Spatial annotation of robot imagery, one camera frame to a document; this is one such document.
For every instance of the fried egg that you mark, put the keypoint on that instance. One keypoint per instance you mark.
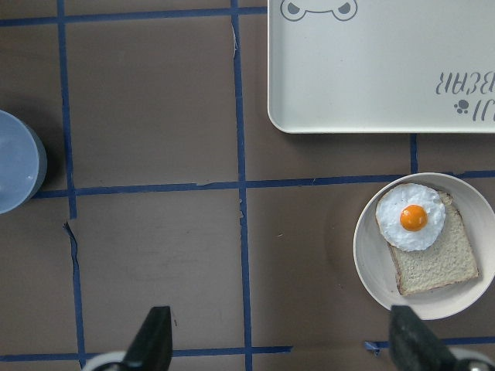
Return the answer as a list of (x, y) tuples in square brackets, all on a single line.
[(410, 216)]

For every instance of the cream round plate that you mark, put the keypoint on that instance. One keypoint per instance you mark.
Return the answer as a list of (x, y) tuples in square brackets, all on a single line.
[(376, 269)]

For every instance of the white bread slice on plate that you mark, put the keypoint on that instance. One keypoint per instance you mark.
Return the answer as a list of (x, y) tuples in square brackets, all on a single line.
[(450, 260)]

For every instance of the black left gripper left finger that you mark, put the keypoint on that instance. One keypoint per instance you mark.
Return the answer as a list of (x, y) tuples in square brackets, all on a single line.
[(151, 348)]

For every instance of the cream bear serving tray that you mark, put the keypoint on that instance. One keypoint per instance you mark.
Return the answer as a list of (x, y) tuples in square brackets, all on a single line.
[(381, 66)]

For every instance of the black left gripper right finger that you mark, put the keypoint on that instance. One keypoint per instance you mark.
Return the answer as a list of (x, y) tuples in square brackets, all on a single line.
[(413, 346)]

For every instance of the blue bowl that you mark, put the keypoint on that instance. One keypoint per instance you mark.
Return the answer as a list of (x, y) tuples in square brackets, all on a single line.
[(23, 162)]

